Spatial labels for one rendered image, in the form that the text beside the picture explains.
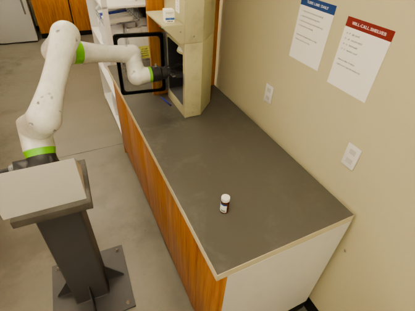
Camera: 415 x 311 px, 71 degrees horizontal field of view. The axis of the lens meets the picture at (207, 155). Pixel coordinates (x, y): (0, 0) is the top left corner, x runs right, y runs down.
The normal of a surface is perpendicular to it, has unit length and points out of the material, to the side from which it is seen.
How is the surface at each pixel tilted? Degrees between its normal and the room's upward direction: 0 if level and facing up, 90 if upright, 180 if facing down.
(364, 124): 90
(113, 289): 0
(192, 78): 90
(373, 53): 90
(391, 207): 90
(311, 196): 0
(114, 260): 0
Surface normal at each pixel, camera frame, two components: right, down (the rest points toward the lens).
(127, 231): 0.05, -0.77
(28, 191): 0.40, 0.59
